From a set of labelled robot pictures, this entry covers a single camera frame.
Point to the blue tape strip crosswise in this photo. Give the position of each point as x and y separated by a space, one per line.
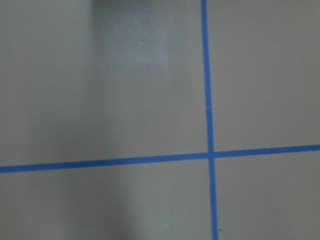
156 159

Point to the blue tape strip lengthwise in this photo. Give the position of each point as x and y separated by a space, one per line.
209 121

